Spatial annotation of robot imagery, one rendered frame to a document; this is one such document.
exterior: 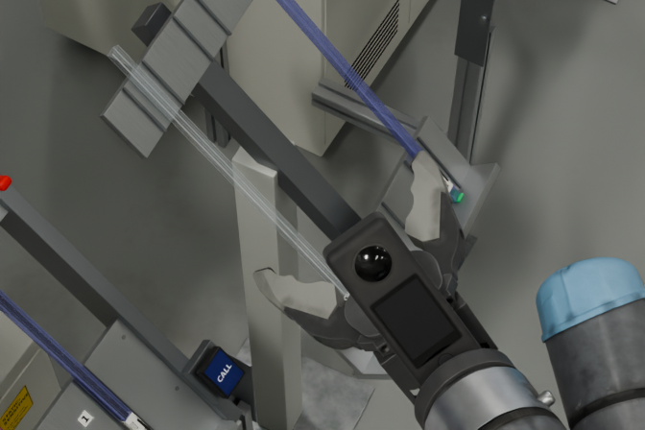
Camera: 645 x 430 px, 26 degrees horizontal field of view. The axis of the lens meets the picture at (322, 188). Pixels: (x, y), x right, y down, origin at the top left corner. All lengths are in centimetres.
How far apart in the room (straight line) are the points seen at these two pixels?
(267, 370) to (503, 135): 81
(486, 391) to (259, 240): 105
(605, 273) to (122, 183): 187
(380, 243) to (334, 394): 164
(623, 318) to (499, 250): 173
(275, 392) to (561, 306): 139
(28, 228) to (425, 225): 69
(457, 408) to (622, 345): 13
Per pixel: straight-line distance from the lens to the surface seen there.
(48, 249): 157
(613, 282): 95
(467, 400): 86
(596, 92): 289
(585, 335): 93
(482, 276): 262
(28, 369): 191
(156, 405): 165
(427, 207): 97
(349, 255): 86
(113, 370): 161
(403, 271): 87
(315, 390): 249
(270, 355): 218
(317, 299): 96
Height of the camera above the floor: 228
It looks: 57 degrees down
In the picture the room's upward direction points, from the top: straight up
